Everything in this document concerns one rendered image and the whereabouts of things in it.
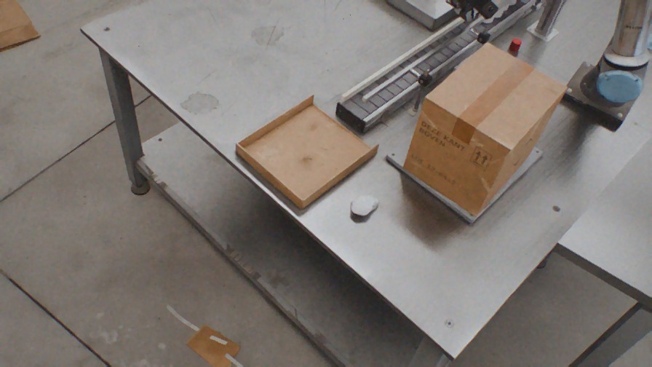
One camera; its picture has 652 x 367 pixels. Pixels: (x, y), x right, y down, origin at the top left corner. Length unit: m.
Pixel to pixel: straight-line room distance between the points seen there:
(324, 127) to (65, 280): 1.22
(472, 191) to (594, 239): 0.37
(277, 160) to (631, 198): 1.00
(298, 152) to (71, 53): 1.90
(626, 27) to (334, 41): 0.87
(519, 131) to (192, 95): 0.93
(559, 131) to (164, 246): 1.52
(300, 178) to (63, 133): 1.57
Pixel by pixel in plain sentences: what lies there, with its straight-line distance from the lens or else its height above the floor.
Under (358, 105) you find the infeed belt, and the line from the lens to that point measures 1.79.
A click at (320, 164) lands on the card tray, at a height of 0.83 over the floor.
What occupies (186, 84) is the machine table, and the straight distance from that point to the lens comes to 1.89.
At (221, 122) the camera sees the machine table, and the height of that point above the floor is 0.83.
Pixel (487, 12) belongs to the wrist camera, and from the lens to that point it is 1.99.
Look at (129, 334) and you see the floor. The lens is 2.36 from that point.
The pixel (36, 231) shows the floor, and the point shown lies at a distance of 2.67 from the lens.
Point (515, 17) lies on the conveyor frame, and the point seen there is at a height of 0.86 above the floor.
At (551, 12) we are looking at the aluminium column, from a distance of 2.30.
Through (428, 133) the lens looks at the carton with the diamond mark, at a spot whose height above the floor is 1.02.
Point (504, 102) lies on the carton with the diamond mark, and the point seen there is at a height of 1.12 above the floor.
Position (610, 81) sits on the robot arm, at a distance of 1.90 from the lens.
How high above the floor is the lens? 2.11
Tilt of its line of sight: 51 degrees down
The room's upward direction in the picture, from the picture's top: 9 degrees clockwise
